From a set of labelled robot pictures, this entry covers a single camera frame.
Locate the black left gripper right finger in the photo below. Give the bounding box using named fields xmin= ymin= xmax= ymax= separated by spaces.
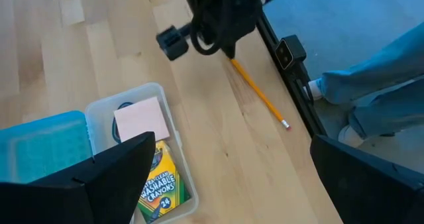
xmin=309 ymin=133 xmax=424 ymax=224

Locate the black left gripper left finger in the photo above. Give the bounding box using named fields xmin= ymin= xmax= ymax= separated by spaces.
xmin=0 ymin=131 xmax=157 ymax=224

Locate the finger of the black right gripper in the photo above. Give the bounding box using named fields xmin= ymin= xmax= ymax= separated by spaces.
xmin=229 ymin=40 xmax=239 ymax=60
xmin=220 ymin=38 xmax=231 ymax=58

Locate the orange pencil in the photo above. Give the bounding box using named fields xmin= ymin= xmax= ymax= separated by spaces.
xmin=230 ymin=58 xmax=292 ymax=132

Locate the teal pencil box lid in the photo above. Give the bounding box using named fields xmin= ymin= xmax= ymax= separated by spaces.
xmin=0 ymin=110 xmax=94 ymax=185

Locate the clear plastic pencil box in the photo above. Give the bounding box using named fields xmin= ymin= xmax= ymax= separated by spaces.
xmin=84 ymin=82 xmax=199 ymax=224

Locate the yellow green crayon box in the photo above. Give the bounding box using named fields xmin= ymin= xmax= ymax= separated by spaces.
xmin=134 ymin=139 xmax=192 ymax=224

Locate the pink sticky note pad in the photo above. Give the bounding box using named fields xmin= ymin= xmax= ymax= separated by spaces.
xmin=113 ymin=96 xmax=171 ymax=144

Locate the black right gripper side block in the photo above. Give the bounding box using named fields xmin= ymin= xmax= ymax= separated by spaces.
xmin=155 ymin=23 xmax=193 ymax=62

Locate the person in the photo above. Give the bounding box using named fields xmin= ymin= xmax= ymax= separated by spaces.
xmin=303 ymin=21 xmax=424 ymax=148

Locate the black right camera cable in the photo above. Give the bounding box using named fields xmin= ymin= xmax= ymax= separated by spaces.
xmin=189 ymin=5 xmax=233 ymax=56

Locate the small black table camera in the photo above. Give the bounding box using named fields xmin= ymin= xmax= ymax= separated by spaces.
xmin=274 ymin=34 xmax=307 ymax=71

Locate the black metal table frame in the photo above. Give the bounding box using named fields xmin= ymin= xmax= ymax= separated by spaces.
xmin=253 ymin=5 xmax=329 ymax=139

